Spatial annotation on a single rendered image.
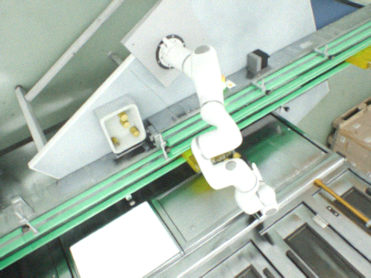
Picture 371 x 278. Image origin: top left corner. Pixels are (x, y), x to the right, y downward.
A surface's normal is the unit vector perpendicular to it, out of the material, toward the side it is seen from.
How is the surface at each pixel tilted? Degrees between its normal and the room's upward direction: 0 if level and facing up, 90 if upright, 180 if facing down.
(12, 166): 90
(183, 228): 90
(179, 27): 3
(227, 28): 0
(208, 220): 90
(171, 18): 3
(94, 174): 90
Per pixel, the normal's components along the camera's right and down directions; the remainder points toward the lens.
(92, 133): 0.54, 0.56
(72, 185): -0.13, -0.69
